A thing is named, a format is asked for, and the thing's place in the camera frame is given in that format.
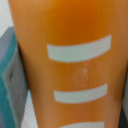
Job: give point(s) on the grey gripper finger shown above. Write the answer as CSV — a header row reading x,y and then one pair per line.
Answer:
x,y
13,84

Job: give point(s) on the yellow toy pastry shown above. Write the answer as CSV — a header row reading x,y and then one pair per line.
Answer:
x,y
76,58

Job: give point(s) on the beige woven placemat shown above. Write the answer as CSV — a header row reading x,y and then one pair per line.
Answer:
x,y
5,17

